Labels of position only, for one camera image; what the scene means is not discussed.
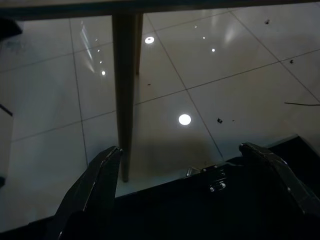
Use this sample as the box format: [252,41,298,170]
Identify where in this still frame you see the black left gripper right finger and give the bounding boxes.
[238,142,320,219]

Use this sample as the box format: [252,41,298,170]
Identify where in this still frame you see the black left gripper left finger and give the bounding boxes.
[46,146,124,240]

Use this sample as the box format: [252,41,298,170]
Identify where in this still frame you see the thin black floor cable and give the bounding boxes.
[283,100,320,107]

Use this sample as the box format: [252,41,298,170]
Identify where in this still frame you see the wooden table leg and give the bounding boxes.
[111,13,138,183]

